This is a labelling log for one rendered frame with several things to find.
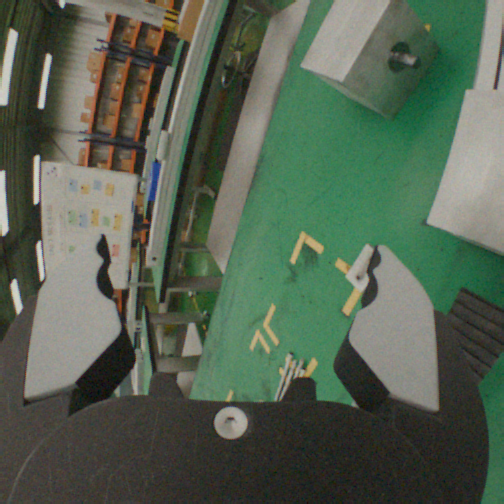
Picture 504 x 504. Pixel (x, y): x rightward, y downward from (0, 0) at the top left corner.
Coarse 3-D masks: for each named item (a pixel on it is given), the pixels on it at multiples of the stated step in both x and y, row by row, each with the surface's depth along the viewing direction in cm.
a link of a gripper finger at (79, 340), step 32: (96, 256) 8; (64, 288) 7; (96, 288) 7; (64, 320) 6; (96, 320) 6; (32, 352) 5; (64, 352) 5; (96, 352) 5; (128, 352) 6; (32, 384) 4; (64, 384) 4; (96, 384) 5
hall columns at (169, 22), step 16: (64, 0) 262; (80, 0) 267; (96, 0) 283; (128, 0) 305; (128, 16) 329; (144, 16) 326; (160, 16) 344; (176, 16) 346; (176, 32) 379; (0, 336) 469
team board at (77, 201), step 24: (48, 168) 190; (72, 168) 201; (96, 168) 213; (48, 192) 200; (72, 192) 211; (96, 192) 223; (120, 192) 234; (48, 216) 210; (72, 216) 222; (96, 216) 234; (120, 216) 246; (192, 216) 288; (48, 240) 220; (72, 240) 233; (120, 240) 258; (48, 264) 230; (120, 264) 272; (120, 288) 286
